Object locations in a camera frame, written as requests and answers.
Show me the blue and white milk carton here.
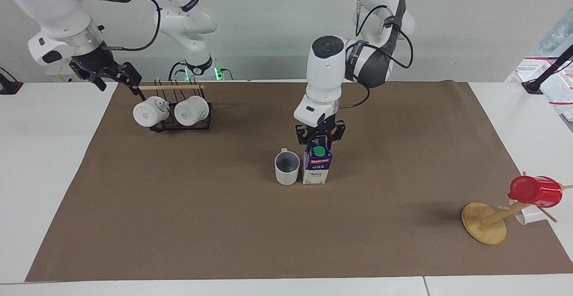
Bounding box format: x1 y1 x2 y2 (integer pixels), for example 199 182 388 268
302 137 334 185

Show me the white cup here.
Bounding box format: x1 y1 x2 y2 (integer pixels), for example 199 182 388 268
173 95 210 127
513 199 548 225
133 97 171 128

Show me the wooden mug tree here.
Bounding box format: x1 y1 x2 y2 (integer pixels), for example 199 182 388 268
461 171 573 246

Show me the red cup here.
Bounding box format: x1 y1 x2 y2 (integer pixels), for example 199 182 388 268
508 175 563 209

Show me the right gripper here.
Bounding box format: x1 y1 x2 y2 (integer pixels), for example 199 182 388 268
69 42 145 102

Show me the grey cup with handle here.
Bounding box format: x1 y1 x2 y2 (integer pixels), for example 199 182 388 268
274 148 301 186

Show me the black wire cup rack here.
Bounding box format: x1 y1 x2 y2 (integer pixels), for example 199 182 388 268
138 78 213 133

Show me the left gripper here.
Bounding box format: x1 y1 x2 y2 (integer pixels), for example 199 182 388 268
295 116 346 147

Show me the white basket with red trim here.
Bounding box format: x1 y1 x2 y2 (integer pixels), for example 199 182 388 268
505 56 573 122

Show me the black stand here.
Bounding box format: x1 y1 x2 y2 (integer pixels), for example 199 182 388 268
0 67 24 95
521 44 573 94

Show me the black cable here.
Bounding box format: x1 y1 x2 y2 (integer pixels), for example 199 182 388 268
167 60 189 82
101 0 162 53
338 0 415 109

